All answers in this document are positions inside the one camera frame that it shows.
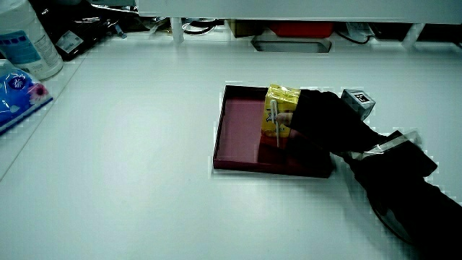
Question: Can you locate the person's right hand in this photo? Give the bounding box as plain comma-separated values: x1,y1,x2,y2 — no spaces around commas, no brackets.
276,88,389,160

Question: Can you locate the yellow ice redtea carton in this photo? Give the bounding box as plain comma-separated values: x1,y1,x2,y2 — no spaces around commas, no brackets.
260,84,302,150

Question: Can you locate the person's right forearm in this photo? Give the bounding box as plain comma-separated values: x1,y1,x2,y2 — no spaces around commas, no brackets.
342,129,462,260

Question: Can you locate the clear tape band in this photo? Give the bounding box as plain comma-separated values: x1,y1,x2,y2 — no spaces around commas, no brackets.
350,130,423,161

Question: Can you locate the grey metal stand base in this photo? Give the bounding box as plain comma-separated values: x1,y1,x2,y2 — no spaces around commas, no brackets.
250,35,332,54

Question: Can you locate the dark red tray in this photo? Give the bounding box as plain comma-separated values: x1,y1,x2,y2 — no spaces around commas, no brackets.
212,84,335,179

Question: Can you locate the red box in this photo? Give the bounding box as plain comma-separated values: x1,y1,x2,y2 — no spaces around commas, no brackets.
269,21,335,39

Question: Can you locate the white shelf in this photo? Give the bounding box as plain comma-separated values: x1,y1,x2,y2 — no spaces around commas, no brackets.
136,0,462,50

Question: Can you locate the brown cardboard box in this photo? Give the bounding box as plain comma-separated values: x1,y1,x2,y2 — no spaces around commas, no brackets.
227,19,271,39

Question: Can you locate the black plastic bag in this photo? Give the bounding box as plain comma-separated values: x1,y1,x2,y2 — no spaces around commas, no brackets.
29,0,140,61

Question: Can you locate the blue tissue packet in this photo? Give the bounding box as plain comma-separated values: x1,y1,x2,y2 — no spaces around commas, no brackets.
0,65,54,137

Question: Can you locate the white wipes canister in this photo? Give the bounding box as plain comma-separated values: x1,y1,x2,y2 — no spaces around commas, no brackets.
0,0,64,81

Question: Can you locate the black cable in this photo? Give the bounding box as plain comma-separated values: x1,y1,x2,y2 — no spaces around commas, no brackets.
335,29,373,46
182,19,219,36

